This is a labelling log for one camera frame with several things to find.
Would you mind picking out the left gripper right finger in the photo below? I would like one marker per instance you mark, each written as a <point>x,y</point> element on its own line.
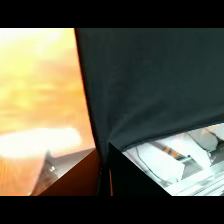
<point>133,178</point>

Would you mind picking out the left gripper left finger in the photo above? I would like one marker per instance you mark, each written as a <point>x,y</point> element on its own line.
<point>83,180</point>

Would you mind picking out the dark grey garment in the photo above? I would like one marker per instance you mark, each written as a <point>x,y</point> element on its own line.
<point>150,83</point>

